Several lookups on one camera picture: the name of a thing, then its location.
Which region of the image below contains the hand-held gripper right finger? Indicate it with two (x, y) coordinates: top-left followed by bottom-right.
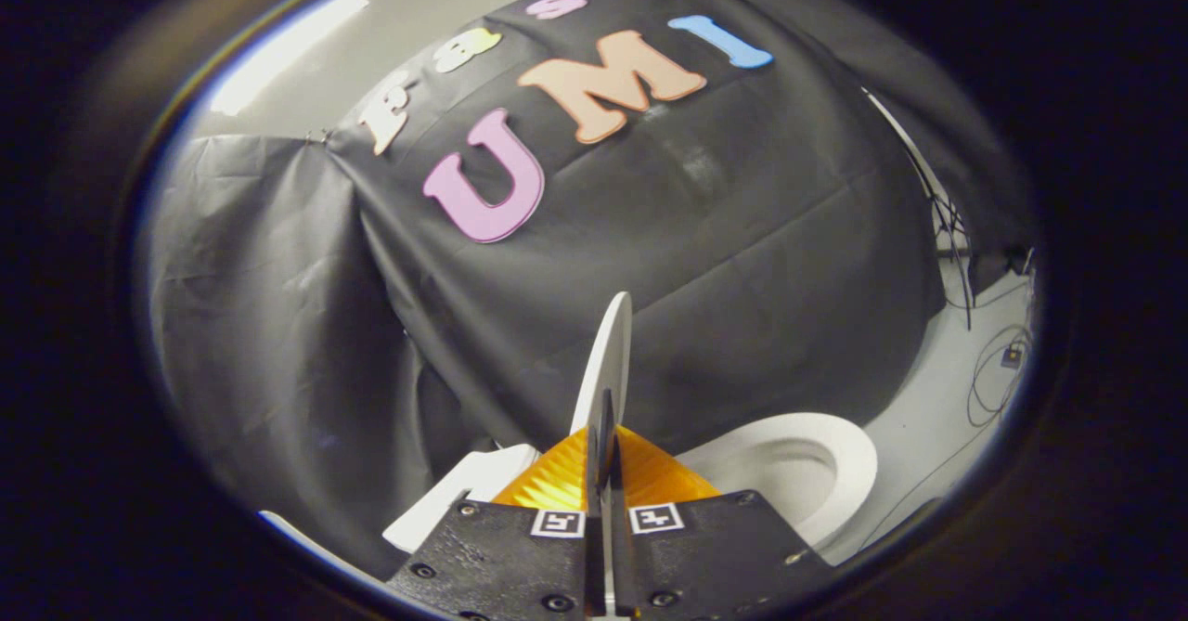
(608, 417), (836, 620)

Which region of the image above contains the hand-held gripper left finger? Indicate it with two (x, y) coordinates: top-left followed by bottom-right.
(385, 389), (609, 621)

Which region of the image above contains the white toilet lid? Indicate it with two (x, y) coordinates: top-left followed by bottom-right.
(568, 291), (634, 487)

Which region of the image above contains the white toilet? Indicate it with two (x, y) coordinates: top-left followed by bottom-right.
(382, 412), (878, 555)

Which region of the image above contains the black backdrop cloth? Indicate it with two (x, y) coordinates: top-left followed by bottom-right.
(148, 0), (1036, 576)

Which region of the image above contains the black tripod stand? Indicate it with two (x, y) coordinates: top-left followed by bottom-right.
(863, 87), (975, 330)

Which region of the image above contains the tangle of black floor cables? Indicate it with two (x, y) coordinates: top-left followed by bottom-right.
(965, 324), (1033, 429)

